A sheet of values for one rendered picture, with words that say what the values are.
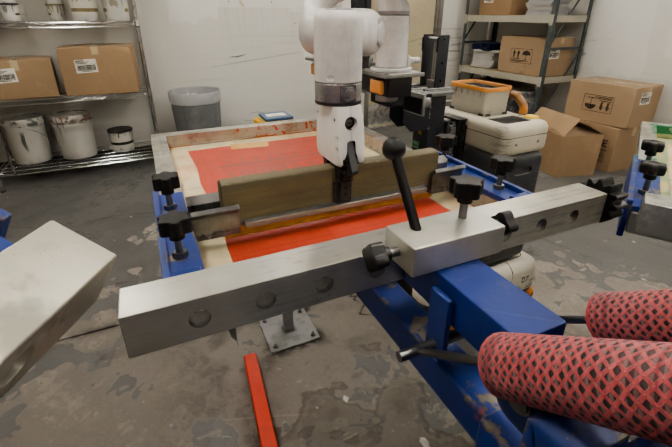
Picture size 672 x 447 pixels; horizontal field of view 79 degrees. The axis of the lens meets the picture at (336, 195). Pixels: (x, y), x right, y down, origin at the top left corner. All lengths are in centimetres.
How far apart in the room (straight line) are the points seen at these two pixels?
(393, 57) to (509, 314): 96
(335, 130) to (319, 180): 9
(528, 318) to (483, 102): 142
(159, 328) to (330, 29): 44
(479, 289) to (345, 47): 38
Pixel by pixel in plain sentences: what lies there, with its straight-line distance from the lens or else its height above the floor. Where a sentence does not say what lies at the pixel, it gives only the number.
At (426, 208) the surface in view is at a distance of 80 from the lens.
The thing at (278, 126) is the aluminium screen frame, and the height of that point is 98.
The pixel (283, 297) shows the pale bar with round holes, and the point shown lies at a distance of 46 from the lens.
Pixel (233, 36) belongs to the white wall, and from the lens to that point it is 438.
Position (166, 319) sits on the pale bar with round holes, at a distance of 44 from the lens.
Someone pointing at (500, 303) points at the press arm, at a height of 104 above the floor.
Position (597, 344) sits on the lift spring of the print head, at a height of 112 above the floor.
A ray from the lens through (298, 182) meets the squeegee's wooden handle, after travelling 67.
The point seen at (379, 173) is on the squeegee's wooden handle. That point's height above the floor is 104.
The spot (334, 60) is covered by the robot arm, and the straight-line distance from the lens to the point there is 63.
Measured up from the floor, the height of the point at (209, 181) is 96.
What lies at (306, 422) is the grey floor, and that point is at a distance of 163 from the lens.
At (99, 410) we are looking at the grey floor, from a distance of 186.
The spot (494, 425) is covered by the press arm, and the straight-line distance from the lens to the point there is 50.
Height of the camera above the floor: 130
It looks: 24 degrees down
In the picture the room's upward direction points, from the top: straight up
